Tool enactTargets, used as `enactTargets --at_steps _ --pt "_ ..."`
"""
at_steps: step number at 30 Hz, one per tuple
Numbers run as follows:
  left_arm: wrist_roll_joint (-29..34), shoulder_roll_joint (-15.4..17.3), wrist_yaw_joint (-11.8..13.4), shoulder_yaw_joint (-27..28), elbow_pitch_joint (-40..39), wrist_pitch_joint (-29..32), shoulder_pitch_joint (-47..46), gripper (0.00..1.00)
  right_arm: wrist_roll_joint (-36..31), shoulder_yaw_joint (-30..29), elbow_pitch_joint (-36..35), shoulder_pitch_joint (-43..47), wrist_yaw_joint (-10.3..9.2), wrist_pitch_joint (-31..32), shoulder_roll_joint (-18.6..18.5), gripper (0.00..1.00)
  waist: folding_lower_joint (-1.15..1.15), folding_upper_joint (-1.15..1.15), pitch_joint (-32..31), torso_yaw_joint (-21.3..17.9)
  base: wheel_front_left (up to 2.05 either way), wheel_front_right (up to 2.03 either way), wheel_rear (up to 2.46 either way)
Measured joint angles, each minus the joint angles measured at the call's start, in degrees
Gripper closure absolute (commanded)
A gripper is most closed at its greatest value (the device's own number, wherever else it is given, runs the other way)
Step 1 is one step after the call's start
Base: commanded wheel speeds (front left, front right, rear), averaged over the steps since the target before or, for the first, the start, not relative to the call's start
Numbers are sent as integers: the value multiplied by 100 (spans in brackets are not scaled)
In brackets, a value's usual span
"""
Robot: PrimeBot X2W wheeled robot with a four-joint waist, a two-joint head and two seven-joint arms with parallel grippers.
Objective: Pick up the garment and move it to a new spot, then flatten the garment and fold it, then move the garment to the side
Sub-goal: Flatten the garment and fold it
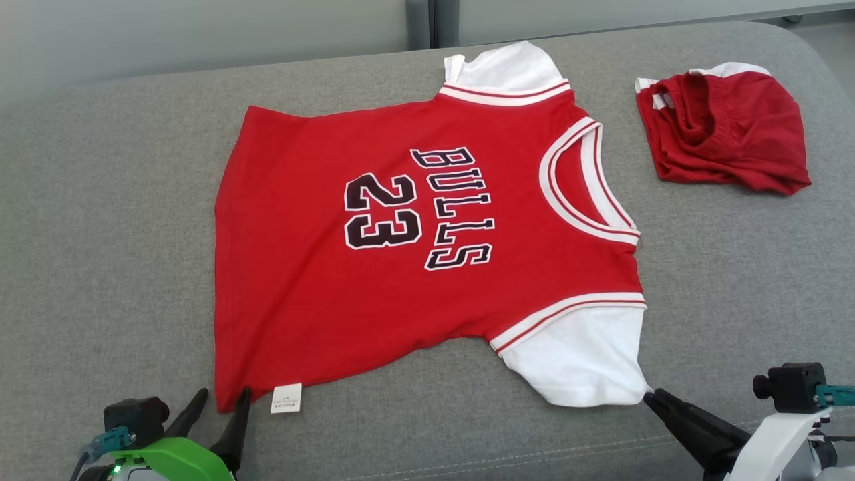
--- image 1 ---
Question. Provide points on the red Bulls 23 jersey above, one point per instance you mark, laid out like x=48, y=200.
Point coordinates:
x=300, y=267

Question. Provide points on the black castor wheel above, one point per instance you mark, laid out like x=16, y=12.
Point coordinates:
x=792, y=19

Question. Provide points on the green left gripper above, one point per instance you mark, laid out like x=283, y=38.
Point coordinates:
x=174, y=461

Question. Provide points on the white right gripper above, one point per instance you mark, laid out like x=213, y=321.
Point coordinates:
x=775, y=447

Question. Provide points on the red shorts with white stripe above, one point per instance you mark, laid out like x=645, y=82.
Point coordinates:
x=748, y=133

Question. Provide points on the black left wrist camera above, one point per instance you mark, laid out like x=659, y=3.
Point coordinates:
x=133, y=417

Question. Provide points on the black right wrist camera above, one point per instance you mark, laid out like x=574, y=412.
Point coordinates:
x=795, y=387

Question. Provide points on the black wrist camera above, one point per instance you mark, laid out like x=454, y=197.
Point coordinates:
x=795, y=387
x=133, y=417

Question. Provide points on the grey fabric sofa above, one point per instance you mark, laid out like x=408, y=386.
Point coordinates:
x=100, y=267

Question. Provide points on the grey metal partition post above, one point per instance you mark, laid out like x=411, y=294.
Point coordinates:
x=418, y=23
x=447, y=23

